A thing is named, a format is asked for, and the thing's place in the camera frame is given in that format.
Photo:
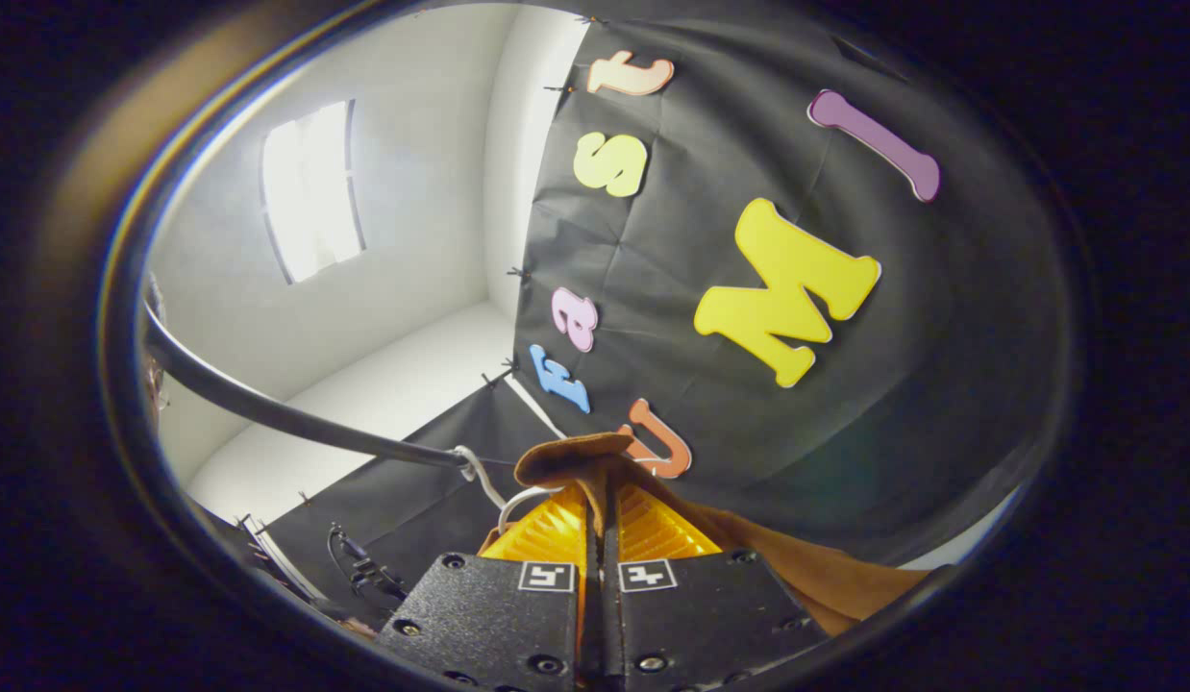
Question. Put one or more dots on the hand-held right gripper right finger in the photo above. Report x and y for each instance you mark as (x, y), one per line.
(701, 615)

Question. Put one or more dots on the black clothes rack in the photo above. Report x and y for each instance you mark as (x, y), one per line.
(268, 411)

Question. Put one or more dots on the white clothes hanger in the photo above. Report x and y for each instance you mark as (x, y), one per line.
(470, 466)

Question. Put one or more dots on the black backdrop cloth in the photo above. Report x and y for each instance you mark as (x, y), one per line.
(941, 384)

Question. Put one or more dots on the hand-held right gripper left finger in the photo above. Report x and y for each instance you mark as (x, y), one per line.
(499, 615)

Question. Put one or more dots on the ceiling light panel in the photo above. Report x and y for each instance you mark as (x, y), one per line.
(311, 192)

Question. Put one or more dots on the brown shirt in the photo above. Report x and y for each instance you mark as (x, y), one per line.
(566, 457)

